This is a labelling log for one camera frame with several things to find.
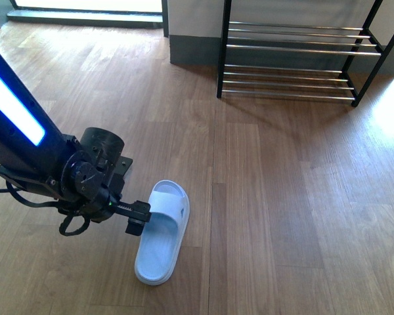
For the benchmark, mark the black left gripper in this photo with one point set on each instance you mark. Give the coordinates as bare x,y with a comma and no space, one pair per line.
95,188

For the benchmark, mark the light blue slide slipper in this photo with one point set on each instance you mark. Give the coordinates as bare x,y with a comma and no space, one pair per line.
162,237

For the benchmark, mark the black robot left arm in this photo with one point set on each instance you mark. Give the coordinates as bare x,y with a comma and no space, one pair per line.
33,151

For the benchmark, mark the black metal shoe rack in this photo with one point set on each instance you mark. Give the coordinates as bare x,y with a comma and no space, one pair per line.
314,62

